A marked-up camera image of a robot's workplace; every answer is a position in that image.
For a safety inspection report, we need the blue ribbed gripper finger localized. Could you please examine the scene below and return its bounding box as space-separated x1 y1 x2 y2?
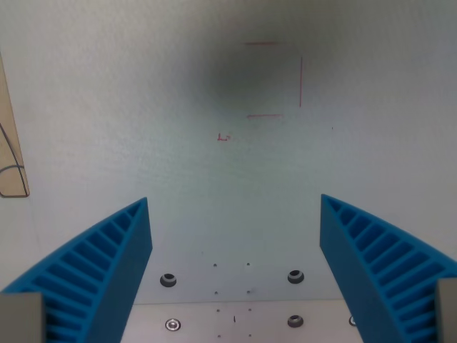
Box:
0 197 154 343
319 194 457 343

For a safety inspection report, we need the wooden board with black lines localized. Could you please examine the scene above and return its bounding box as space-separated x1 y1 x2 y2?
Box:
0 51 31 199

